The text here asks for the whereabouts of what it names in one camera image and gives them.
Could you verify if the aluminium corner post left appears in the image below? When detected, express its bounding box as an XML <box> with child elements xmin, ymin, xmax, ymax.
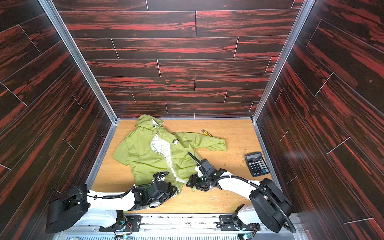
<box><xmin>38</xmin><ymin>0</ymin><xmax>118</xmax><ymax>125</ymax></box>

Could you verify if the aluminium front rail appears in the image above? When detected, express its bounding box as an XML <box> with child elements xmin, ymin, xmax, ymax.
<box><xmin>54</xmin><ymin>214</ymin><xmax>310</xmax><ymax>240</ymax></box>

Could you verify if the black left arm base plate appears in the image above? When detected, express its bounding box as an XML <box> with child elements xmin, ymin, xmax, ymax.
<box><xmin>99</xmin><ymin>215</ymin><xmax>143</xmax><ymax>233</ymax></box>

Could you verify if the black desk calculator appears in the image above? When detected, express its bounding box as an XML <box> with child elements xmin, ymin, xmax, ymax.
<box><xmin>245</xmin><ymin>152</ymin><xmax>270</xmax><ymax>177</ymax></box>

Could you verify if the yellow black utility knife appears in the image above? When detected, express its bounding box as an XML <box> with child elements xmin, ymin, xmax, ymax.
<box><xmin>202</xmin><ymin>130</ymin><xmax>213</xmax><ymax>137</ymax></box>

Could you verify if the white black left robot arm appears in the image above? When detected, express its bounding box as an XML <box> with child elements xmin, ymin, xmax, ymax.
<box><xmin>46</xmin><ymin>181</ymin><xmax>178</xmax><ymax>234</ymax></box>

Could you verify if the aluminium corner post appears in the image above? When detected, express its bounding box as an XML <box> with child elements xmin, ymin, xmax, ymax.
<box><xmin>253</xmin><ymin>0</ymin><xmax>316</xmax><ymax>127</ymax></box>
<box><xmin>38</xmin><ymin>0</ymin><xmax>118</xmax><ymax>125</ymax></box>

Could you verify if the aluminium corner post right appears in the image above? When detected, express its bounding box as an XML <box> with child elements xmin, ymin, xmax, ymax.
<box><xmin>253</xmin><ymin>0</ymin><xmax>316</xmax><ymax>127</ymax></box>

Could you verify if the green zip jacket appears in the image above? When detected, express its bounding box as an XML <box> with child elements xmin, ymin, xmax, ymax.
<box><xmin>113</xmin><ymin>115</ymin><xmax>228</xmax><ymax>194</ymax></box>

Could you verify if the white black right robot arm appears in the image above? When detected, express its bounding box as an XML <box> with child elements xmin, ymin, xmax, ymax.
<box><xmin>186</xmin><ymin>169</ymin><xmax>296</xmax><ymax>234</ymax></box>

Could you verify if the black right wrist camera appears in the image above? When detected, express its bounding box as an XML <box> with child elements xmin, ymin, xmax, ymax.
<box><xmin>197</xmin><ymin>159</ymin><xmax>227</xmax><ymax>180</ymax></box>

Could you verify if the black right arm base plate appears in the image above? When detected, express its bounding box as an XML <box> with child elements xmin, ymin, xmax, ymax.
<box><xmin>216</xmin><ymin>215</ymin><xmax>261</xmax><ymax>232</ymax></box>

